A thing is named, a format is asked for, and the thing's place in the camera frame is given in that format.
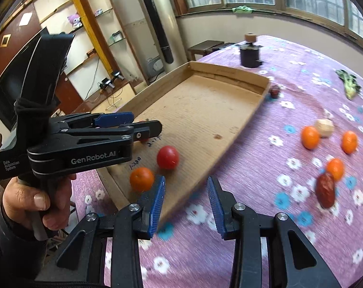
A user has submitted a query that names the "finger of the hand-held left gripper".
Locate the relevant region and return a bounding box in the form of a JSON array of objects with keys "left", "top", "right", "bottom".
[
  {"left": 54, "top": 112, "right": 134, "bottom": 132},
  {"left": 64, "top": 119, "right": 163, "bottom": 151}
]

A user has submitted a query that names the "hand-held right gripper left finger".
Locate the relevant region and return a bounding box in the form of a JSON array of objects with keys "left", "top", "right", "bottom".
[{"left": 34, "top": 174, "right": 167, "bottom": 288}]

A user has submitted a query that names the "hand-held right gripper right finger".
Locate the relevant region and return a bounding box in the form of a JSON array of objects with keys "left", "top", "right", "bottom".
[{"left": 207, "top": 176, "right": 341, "bottom": 288}]

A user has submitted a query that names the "orange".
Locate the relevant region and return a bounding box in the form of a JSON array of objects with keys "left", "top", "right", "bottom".
[
  {"left": 301, "top": 126, "right": 320, "bottom": 150},
  {"left": 130, "top": 167, "right": 155, "bottom": 193},
  {"left": 326, "top": 158, "right": 345, "bottom": 182},
  {"left": 341, "top": 130, "right": 358, "bottom": 154}
]

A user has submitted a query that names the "red tomato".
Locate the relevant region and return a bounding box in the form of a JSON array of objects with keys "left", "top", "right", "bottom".
[
  {"left": 138, "top": 119, "right": 149, "bottom": 144},
  {"left": 156, "top": 145, "right": 180, "bottom": 170}
]

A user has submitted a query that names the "cardboard box tray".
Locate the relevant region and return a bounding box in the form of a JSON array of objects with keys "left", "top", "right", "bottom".
[{"left": 96, "top": 61, "right": 270, "bottom": 216}]

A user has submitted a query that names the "person's left forearm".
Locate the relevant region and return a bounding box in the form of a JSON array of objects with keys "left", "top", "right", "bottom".
[{"left": 0, "top": 201, "right": 48, "bottom": 288}]

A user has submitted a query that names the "person's left hand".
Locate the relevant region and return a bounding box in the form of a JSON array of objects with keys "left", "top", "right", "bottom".
[{"left": 3, "top": 174, "right": 76, "bottom": 231}]

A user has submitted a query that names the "wooden television cabinet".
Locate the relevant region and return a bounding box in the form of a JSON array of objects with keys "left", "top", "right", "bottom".
[{"left": 70, "top": 79, "right": 137, "bottom": 116}]

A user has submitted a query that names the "brown wooden stool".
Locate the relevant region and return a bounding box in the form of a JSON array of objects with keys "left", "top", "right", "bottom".
[
  {"left": 213, "top": 42, "right": 240, "bottom": 51},
  {"left": 187, "top": 40, "right": 225, "bottom": 62}
]

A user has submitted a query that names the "purple plush toy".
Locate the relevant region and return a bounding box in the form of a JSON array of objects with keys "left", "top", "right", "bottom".
[{"left": 67, "top": 13, "right": 82, "bottom": 28}]

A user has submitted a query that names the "tower air conditioner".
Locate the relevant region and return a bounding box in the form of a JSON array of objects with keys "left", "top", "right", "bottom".
[{"left": 135, "top": 0, "right": 173, "bottom": 64}]

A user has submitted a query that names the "black cylinder device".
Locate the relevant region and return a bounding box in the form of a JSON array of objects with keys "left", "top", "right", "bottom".
[{"left": 239, "top": 43, "right": 263, "bottom": 68}]

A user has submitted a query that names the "yellow framed shelf unit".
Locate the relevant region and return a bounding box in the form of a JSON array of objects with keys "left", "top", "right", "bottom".
[{"left": 33, "top": 0, "right": 149, "bottom": 102}]

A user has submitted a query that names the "brown wooden door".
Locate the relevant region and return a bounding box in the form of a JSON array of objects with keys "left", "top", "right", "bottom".
[{"left": 0, "top": 4, "right": 42, "bottom": 63}]

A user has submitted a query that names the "peeled banana piece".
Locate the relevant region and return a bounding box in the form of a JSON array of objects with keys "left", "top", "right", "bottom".
[{"left": 315, "top": 119, "right": 334, "bottom": 138}]

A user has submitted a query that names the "purple floral tablecloth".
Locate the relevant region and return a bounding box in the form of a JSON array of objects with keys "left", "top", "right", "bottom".
[{"left": 70, "top": 34, "right": 363, "bottom": 288}]

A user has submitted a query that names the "green leafy vegetable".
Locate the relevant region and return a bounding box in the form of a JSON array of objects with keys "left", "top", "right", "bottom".
[{"left": 334, "top": 69, "right": 362, "bottom": 99}]

